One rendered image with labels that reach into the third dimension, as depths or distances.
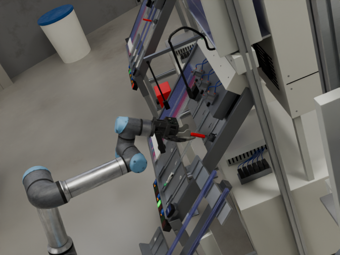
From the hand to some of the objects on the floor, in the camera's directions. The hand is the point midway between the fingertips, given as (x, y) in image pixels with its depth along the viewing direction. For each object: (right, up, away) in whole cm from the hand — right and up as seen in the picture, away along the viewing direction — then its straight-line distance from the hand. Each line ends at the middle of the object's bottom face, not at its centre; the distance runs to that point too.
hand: (192, 137), depth 196 cm
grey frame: (+35, -63, +64) cm, 96 cm away
